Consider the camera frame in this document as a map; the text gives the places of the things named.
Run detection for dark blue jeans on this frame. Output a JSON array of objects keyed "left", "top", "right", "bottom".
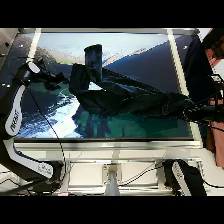
[{"left": 68, "top": 43, "right": 195, "bottom": 122}]

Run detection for red-brown garment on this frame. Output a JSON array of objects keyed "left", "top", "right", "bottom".
[{"left": 204, "top": 109, "right": 224, "bottom": 168}]

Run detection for black cable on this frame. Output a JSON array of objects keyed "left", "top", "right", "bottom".
[
  {"left": 25, "top": 87, "right": 66, "bottom": 168},
  {"left": 118, "top": 161, "right": 164, "bottom": 187}
]

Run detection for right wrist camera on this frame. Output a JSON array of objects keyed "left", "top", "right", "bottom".
[{"left": 209, "top": 73, "right": 224, "bottom": 101}]

